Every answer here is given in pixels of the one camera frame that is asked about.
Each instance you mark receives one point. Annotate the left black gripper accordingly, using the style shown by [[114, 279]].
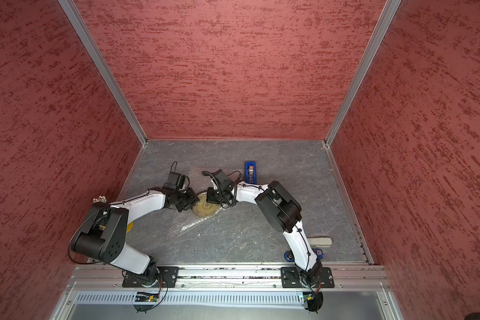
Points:
[[192, 198]]

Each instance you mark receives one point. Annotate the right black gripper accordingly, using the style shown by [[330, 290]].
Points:
[[211, 198]]

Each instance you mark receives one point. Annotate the yellow patterned dinner plate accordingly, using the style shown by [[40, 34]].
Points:
[[203, 209]]

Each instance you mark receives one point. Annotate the clear bubble wrap sheet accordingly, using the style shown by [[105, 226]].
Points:
[[184, 221]]

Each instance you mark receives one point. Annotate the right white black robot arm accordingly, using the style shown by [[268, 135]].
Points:
[[281, 210]]

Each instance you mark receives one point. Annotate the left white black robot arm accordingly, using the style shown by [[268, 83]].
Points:
[[102, 235]]

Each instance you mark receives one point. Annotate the blue tape dispenser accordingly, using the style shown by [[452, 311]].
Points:
[[250, 174]]

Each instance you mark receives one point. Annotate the yellow pencil cup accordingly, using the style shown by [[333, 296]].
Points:
[[129, 228]]

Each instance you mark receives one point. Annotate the bundle of pencils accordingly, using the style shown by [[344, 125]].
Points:
[[100, 199]]

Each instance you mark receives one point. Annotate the blue black small device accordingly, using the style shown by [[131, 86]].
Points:
[[289, 257]]

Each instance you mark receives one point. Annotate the white eraser block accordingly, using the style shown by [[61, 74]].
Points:
[[320, 241]]

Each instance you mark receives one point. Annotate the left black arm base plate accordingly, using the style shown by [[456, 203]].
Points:
[[162, 276]]

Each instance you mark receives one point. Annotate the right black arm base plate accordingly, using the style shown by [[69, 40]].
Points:
[[292, 277]]

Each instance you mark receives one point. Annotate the aluminium mounting rail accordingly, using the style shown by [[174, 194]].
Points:
[[236, 276]]

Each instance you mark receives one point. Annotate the left corner aluminium post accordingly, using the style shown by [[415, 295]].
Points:
[[78, 24]]

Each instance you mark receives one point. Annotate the corner aluminium post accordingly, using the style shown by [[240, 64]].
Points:
[[388, 13], [78, 24]]

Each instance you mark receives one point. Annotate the right corner aluminium post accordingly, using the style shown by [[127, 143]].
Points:
[[388, 13]]

